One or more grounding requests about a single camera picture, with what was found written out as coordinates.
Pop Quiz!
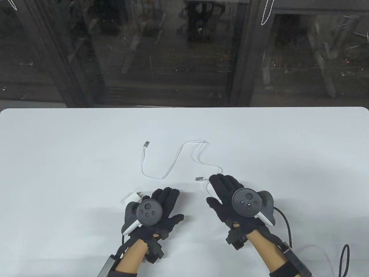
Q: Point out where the person's right hand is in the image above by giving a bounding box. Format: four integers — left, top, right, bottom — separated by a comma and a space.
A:
206, 174, 277, 235

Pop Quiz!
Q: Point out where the person's left hand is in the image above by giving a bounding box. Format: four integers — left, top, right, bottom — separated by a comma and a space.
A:
124, 187, 184, 240

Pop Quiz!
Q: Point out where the white charger head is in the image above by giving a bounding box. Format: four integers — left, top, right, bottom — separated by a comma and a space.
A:
121, 191, 144, 207

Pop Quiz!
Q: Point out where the white USB cable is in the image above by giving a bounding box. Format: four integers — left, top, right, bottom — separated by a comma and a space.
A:
141, 140, 224, 204

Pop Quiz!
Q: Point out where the black right forearm sensor box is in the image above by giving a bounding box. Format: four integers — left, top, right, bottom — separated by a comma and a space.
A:
280, 242, 314, 277

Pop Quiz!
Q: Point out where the black left forearm sensor box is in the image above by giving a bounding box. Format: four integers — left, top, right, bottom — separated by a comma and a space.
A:
97, 255, 116, 277

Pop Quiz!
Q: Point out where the person's right forearm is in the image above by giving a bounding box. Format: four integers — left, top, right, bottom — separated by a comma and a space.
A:
246, 228, 289, 274

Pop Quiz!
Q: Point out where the person's left forearm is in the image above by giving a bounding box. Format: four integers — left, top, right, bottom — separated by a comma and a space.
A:
115, 238, 149, 274

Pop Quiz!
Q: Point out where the grey white left hand controller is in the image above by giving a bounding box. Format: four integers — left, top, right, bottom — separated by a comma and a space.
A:
121, 199, 163, 235

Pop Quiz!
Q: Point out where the grey white hand controller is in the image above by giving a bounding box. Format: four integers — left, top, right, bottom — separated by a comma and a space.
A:
232, 188, 277, 227
121, 199, 163, 235

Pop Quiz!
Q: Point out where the grey white right hand controller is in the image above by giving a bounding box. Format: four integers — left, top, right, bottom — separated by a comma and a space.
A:
232, 188, 277, 227

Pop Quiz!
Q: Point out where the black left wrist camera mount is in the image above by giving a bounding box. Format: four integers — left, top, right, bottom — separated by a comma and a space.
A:
145, 242, 165, 264

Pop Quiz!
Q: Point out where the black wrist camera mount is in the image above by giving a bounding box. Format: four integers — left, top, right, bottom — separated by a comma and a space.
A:
225, 227, 249, 250
145, 242, 165, 264

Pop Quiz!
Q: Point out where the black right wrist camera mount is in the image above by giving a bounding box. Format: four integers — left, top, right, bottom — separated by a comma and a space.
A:
225, 227, 249, 250

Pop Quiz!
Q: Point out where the black left glove cable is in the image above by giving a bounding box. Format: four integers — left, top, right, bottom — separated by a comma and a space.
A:
115, 234, 131, 259

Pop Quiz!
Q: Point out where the black glove cable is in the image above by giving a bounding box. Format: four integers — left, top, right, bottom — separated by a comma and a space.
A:
115, 234, 131, 259
272, 206, 292, 249

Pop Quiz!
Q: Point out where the black right glove cable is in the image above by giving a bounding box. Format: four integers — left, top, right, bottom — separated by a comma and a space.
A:
272, 206, 292, 249

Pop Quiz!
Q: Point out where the black right forearm strap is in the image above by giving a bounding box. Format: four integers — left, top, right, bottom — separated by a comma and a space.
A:
269, 261, 302, 277

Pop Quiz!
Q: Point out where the black braided cable loop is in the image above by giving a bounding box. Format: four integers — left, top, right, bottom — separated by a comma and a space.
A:
338, 244, 351, 277

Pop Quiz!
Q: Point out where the dark window frame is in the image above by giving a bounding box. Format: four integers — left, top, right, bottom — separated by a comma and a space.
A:
0, 0, 369, 108

